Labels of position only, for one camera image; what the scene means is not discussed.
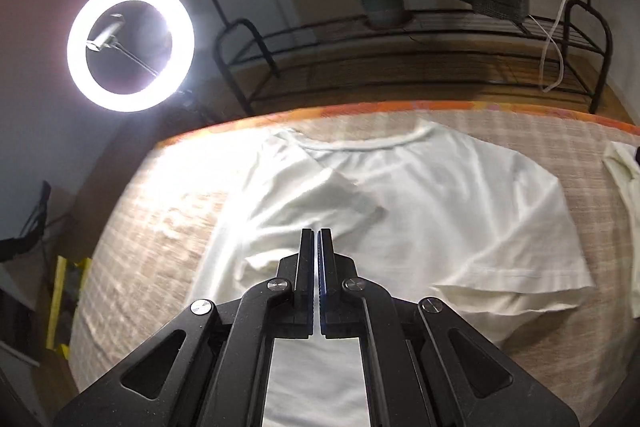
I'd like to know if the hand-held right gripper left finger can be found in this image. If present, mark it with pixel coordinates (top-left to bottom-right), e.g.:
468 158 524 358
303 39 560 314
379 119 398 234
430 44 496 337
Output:
54 229 318 427

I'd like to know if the black metal rack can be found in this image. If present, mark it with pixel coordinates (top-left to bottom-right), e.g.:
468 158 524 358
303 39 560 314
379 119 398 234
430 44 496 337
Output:
165 0 614 116

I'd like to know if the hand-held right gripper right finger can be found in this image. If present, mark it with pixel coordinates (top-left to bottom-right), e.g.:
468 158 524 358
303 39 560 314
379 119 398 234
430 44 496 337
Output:
317 229 588 427

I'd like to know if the white ring light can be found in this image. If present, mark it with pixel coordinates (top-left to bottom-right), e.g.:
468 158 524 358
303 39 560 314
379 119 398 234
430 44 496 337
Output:
66 0 193 112

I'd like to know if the cream cloth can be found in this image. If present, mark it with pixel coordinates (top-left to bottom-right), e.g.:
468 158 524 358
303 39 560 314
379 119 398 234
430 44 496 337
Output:
602 142 640 234

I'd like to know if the white cable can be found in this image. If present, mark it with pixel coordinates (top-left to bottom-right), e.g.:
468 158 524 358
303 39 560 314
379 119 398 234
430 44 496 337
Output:
525 0 573 92

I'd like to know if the yellow frame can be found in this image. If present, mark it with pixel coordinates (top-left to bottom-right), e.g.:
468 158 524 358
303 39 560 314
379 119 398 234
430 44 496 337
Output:
46 255 93 359

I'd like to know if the green potted plant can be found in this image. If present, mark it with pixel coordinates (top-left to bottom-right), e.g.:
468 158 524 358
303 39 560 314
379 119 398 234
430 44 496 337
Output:
351 0 407 30

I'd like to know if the white t-shirt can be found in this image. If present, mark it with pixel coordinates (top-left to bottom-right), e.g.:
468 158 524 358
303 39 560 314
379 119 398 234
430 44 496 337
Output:
190 121 596 427

